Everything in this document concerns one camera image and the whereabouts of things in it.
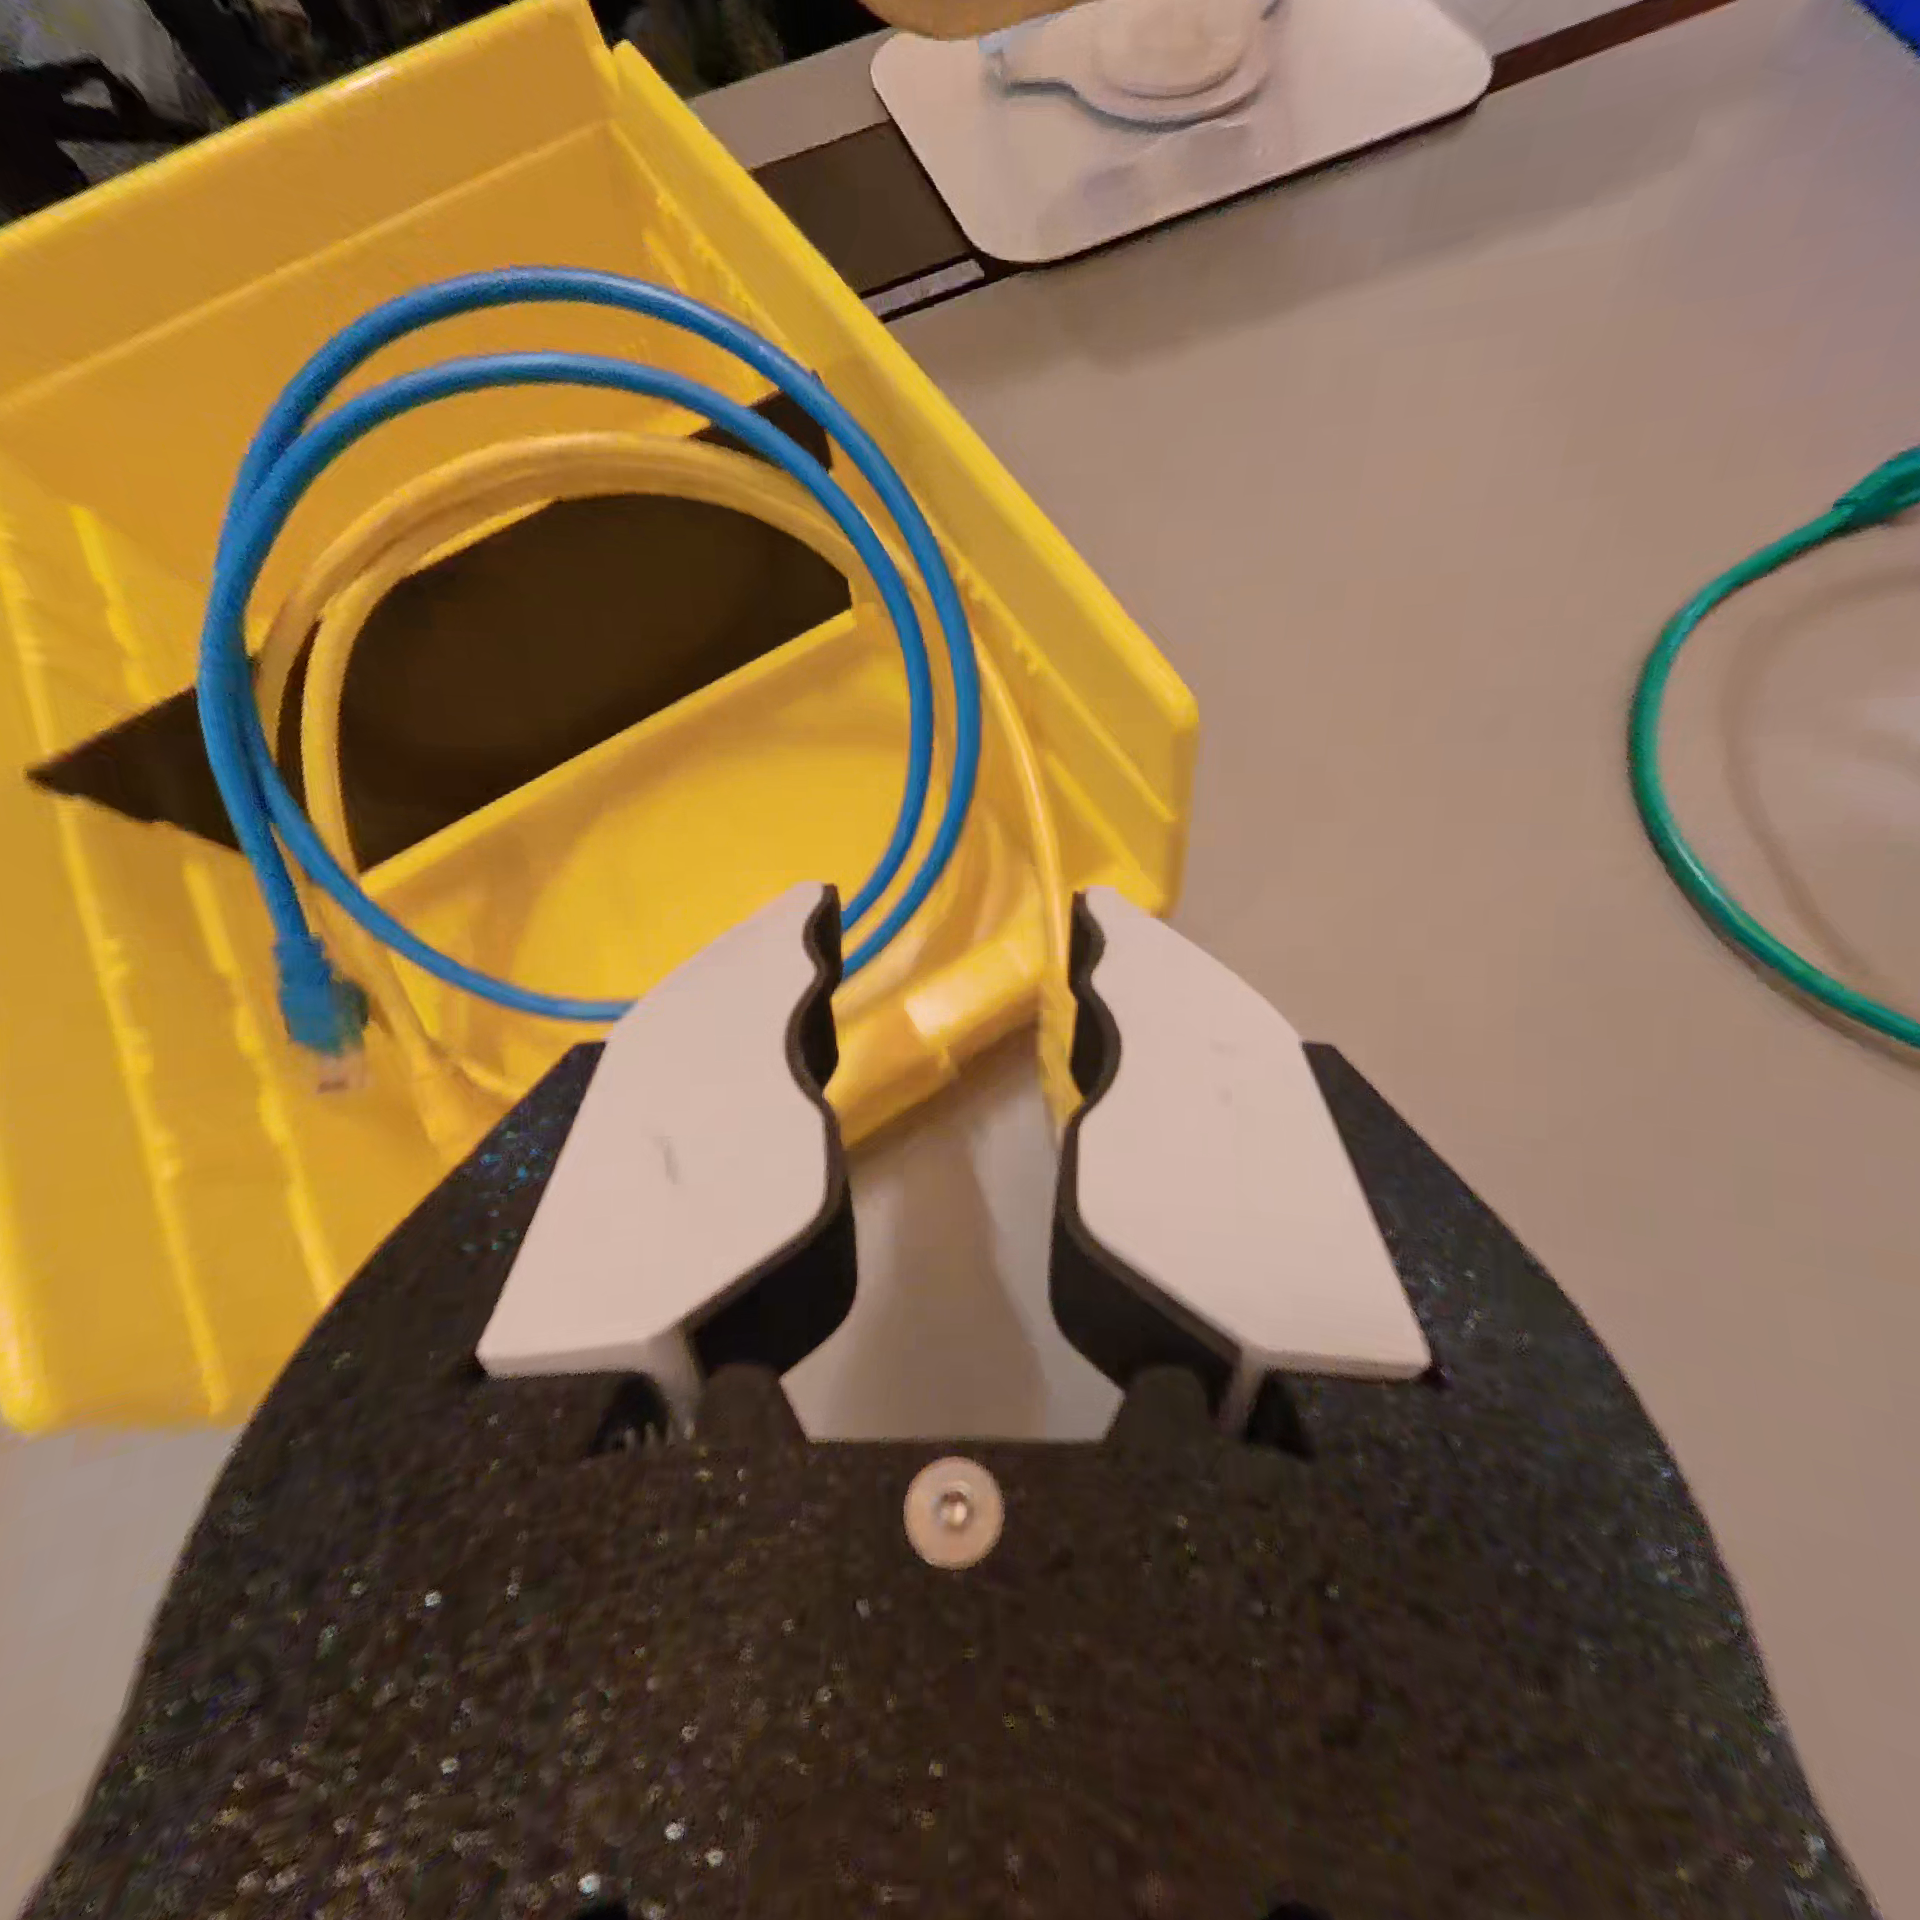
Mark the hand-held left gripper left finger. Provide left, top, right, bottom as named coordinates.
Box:
left=477, top=883, right=856, bottom=1419

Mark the yellow ethernet cable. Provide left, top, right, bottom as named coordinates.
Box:
left=247, top=426, right=1069, bottom=1151

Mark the blue ethernet cable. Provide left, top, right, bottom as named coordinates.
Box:
left=198, top=267, right=986, bottom=1093

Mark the black bin divider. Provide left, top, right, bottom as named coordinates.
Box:
left=28, top=394, right=856, bottom=874

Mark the clear plastic dome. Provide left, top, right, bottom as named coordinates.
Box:
left=978, top=0, right=1288, bottom=127

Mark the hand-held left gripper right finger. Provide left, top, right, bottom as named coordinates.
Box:
left=1047, top=886, right=1430, bottom=1433

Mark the grey stand base plate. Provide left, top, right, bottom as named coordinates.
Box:
left=871, top=0, right=1494, bottom=267

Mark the green ethernet cable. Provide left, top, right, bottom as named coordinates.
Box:
left=1630, top=448, right=1920, bottom=1051

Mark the yellow plastic bin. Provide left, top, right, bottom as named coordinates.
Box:
left=0, top=0, right=1202, bottom=1433

